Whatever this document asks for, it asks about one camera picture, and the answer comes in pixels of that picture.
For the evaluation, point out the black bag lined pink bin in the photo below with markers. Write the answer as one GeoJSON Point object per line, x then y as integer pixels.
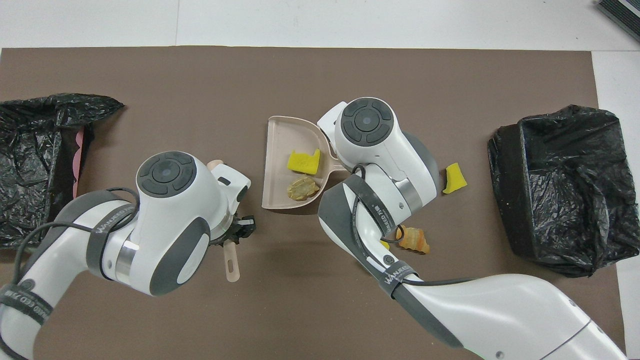
{"type": "Point", "coordinates": [30, 150]}

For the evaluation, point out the notched yellow sponge piece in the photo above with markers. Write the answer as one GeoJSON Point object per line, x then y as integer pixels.
{"type": "Point", "coordinates": [302, 162]}

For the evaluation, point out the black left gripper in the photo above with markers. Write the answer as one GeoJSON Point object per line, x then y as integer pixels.
{"type": "Point", "coordinates": [245, 227]}

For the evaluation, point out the dark grey ribbed device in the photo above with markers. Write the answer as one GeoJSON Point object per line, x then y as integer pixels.
{"type": "Point", "coordinates": [625, 12]}

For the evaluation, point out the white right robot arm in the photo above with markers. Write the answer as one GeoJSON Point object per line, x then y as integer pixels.
{"type": "Point", "coordinates": [380, 150]}

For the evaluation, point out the beige plastic dustpan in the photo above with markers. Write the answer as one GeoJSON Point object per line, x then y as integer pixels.
{"type": "Point", "coordinates": [280, 165]}

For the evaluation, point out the small yellow sponge piece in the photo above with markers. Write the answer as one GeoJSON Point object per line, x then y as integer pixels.
{"type": "Point", "coordinates": [454, 180]}

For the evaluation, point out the small striped toy croissant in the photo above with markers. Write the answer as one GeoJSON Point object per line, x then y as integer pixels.
{"type": "Point", "coordinates": [415, 240]}

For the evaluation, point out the pale toy dumpling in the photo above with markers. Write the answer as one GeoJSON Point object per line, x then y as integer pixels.
{"type": "Point", "coordinates": [303, 189]}

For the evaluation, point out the brown table mat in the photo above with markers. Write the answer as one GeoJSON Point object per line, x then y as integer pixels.
{"type": "Point", "coordinates": [200, 75]}

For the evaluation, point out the large yellow sponge piece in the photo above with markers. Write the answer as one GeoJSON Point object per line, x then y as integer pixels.
{"type": "Point", "coordinates": [385, 245]}

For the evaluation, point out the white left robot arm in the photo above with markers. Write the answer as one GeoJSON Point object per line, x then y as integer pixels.
{"type": "Point", "coordinates": [165, 210]}

